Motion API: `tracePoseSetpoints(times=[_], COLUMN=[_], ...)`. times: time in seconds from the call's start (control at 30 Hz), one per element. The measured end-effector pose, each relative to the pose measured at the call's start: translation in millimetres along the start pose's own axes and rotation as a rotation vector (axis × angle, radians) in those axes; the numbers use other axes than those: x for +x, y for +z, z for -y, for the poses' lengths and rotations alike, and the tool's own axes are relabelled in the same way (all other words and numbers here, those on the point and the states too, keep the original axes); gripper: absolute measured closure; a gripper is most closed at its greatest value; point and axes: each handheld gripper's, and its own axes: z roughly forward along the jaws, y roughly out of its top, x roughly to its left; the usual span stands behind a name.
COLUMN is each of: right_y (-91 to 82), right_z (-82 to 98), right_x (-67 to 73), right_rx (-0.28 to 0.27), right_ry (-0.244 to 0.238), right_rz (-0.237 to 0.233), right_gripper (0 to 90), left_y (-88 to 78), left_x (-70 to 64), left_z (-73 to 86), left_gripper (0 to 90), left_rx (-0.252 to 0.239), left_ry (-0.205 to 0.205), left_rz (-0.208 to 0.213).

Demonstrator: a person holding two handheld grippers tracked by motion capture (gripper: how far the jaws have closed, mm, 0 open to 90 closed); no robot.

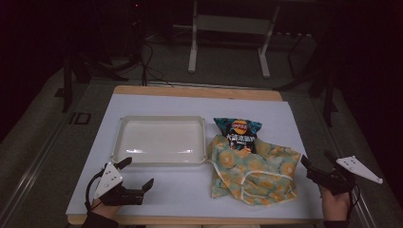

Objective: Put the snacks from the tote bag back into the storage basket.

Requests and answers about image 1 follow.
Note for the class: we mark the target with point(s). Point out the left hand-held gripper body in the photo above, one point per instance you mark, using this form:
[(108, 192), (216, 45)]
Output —
[(109, 182)]

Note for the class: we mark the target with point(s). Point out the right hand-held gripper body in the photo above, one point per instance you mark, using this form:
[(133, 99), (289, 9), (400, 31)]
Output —
[(335, 182)]

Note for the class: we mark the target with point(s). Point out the white plastic tray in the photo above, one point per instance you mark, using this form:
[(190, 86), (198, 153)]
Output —
[(161, 139)]

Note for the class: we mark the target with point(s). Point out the green yellow floral cloth bag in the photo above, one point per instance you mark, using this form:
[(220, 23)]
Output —
[(253, 177)]

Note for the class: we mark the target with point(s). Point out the dark blue chip bag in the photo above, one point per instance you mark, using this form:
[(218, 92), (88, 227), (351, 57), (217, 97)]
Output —
[(240, 133)]

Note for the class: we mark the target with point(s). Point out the person's right hand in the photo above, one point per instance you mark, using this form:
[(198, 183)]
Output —
[(335, 205)]

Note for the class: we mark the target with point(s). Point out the person's left hand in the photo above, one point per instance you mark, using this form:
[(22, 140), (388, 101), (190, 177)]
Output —
[(104, 210)]

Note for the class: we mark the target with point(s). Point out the white table mat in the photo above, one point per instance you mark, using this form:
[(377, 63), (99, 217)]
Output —
[(177, 190)]

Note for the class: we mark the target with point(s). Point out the black metal stand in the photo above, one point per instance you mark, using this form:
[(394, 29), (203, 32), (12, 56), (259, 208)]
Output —
[(329, 101), (67, 82)]

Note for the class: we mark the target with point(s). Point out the dark floor socket plate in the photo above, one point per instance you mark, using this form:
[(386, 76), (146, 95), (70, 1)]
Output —
[(80, 118)]

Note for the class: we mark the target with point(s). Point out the white metal stand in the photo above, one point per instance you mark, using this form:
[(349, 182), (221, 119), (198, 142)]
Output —
[(231, 23)]

